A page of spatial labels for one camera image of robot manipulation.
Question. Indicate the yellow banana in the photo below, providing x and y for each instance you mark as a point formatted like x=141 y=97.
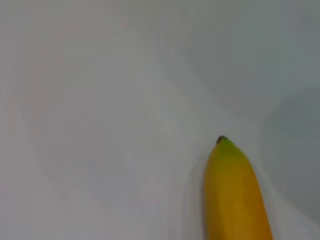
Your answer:
x=235 y=195

